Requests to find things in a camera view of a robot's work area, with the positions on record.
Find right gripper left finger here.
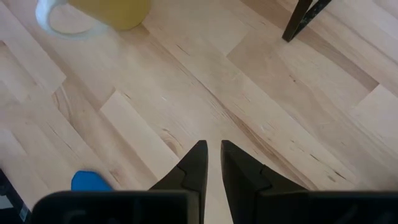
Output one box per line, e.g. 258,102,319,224
149,139,208,224

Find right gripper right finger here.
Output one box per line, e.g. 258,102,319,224
220,139,308,224

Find yellow mug white handle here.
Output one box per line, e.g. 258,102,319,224
35,0,152,40

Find wooden shelf black legs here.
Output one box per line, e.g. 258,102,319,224
281,0,332,43

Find blue flat piece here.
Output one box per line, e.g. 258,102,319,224
70,170,114,192

